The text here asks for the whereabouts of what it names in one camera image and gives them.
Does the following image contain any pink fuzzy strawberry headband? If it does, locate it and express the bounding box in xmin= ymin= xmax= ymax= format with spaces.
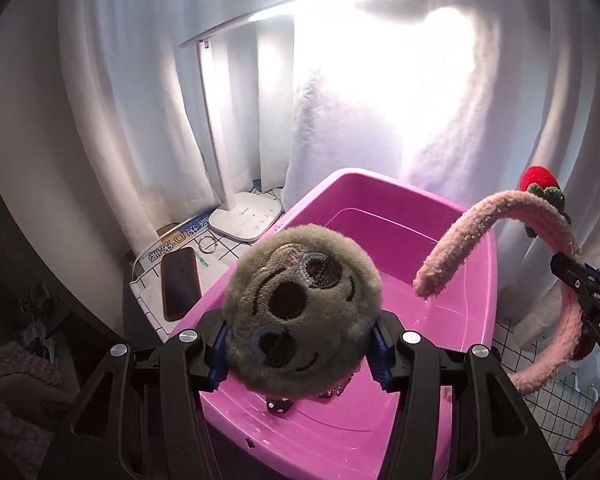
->
xmin=412 ymin=164 xmax=596 ymax=399

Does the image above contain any beige plush sloth face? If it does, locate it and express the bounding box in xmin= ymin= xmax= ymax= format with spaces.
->
xmin=222 ymin=224 xmax=382 ymax=400

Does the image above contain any white grid-pattern bedsheet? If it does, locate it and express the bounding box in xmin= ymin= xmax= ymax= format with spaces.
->
xmin=130 ymin=231 xmax=598 ymax=460

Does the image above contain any black smartphone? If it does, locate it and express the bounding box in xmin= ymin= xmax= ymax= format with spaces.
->
xmin=160 ymin=247 xmax=202 ymax=322

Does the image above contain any blue printed booklet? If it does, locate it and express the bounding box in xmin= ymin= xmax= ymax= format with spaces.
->
xmin=137 ymin=212 xmax=220 ymax=270

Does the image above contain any white sheer curtain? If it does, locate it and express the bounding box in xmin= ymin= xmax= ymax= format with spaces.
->
xmin=0 ymin=0 xmax=600 ymax=351

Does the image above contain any white desk lamp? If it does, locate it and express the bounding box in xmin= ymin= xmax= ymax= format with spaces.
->
xmin=178 ymin=0 xmax=427 ymax=244

